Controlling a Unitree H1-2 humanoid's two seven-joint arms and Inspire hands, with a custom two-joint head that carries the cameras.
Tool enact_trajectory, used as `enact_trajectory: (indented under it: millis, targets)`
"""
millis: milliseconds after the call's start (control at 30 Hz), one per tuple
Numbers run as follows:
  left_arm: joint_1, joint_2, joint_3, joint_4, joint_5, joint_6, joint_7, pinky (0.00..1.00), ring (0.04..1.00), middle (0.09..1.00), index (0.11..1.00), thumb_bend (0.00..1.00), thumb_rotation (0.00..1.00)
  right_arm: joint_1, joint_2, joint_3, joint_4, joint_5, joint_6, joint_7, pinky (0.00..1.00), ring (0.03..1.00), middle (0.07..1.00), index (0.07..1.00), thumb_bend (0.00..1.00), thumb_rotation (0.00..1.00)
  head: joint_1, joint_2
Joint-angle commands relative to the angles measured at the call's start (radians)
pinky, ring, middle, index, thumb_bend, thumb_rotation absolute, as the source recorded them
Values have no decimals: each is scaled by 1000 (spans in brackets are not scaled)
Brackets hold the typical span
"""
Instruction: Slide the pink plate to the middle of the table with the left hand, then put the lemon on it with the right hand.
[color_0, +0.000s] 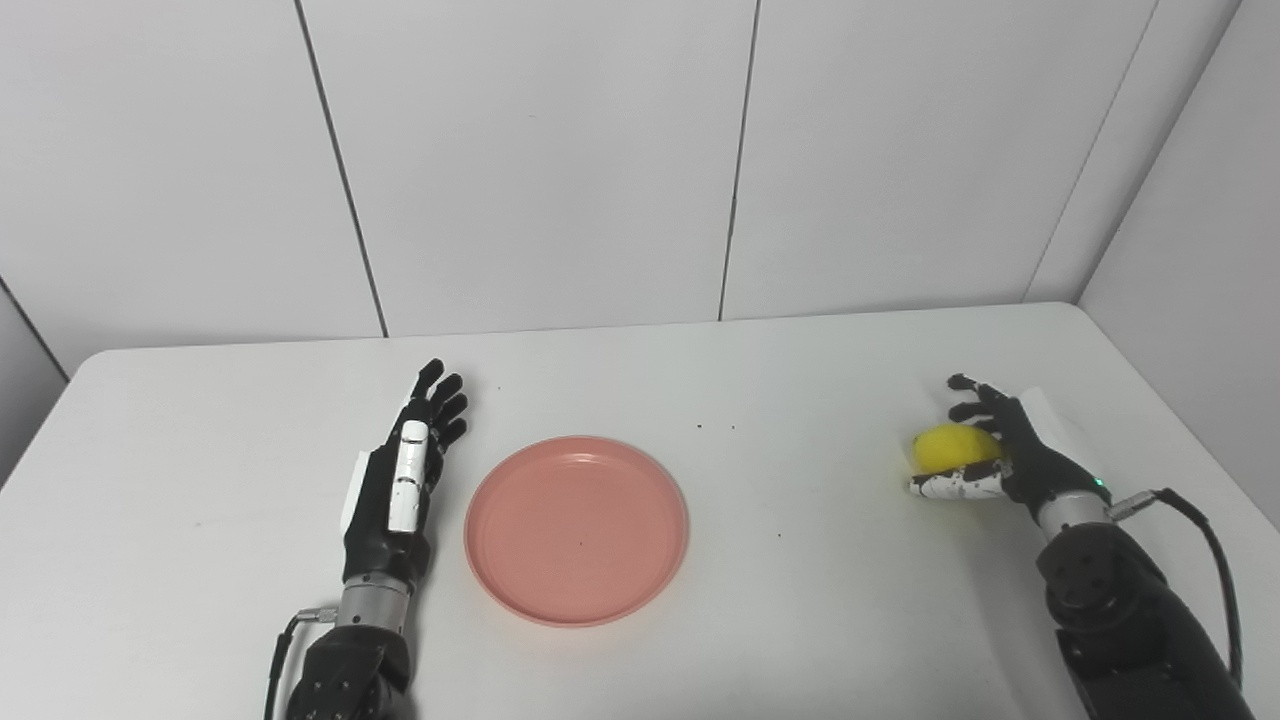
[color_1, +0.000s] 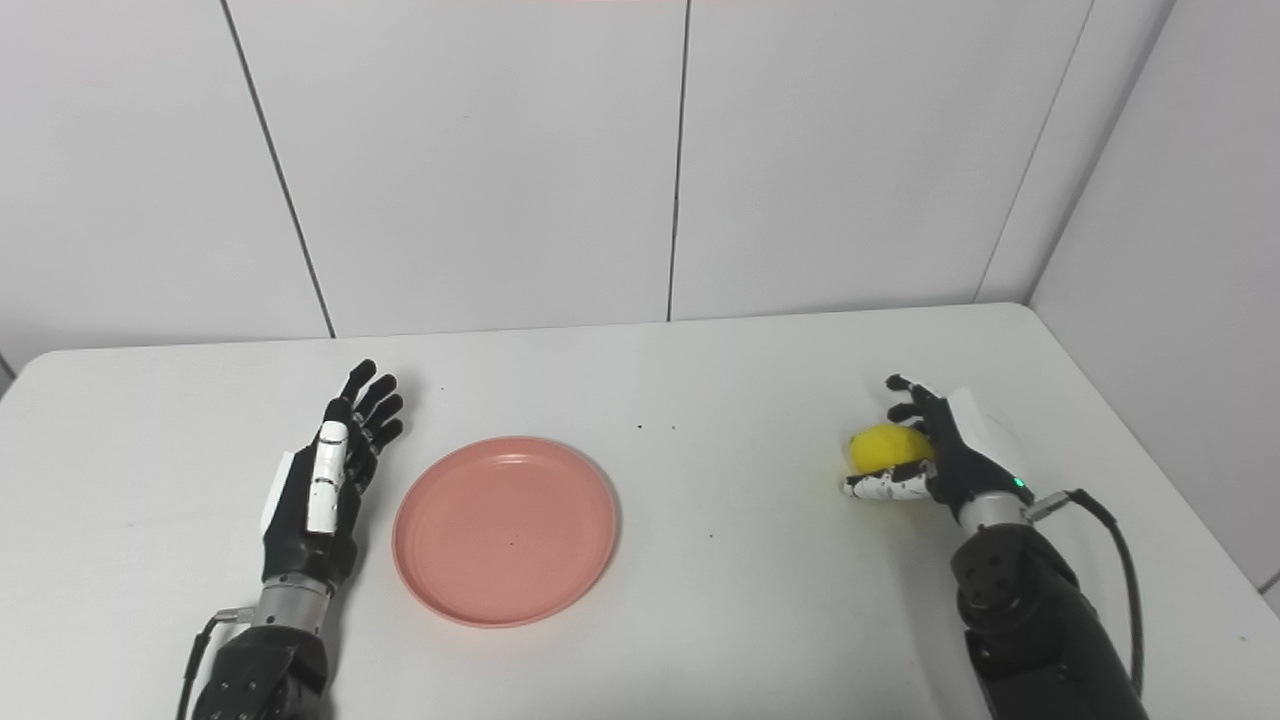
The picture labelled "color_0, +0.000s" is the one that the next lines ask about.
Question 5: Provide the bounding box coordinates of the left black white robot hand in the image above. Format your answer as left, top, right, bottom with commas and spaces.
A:
341, 359, 469, 593

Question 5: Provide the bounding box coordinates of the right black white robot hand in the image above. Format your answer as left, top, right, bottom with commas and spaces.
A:
908, 373, 1112, 522

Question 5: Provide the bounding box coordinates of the yellow lemon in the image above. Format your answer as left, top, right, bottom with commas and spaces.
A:
912, 424, 1005, 475

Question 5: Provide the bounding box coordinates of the pink round plate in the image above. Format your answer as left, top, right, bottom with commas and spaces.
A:
464, 435, 690, 629

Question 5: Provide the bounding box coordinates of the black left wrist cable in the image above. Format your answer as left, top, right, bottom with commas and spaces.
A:
263, 605, 339, 720

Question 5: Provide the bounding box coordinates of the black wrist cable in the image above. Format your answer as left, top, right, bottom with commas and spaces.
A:
1105, 487, 1245, 691
263, 605, 339, 720

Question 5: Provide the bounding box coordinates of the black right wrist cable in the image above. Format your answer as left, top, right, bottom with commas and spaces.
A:
1105, 487, 1245, 691

